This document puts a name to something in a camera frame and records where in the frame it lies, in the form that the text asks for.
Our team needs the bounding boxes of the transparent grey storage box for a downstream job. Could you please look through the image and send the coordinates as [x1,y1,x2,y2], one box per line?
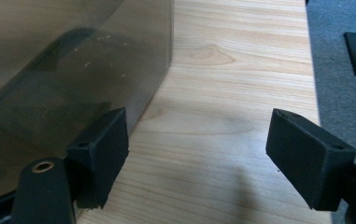
[0,0,176,207]

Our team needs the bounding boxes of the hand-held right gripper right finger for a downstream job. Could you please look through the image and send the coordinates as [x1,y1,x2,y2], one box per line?
[264,107,356,213]

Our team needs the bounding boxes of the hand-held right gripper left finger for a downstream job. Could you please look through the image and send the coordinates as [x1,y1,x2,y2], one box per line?
[65,106,131,210]

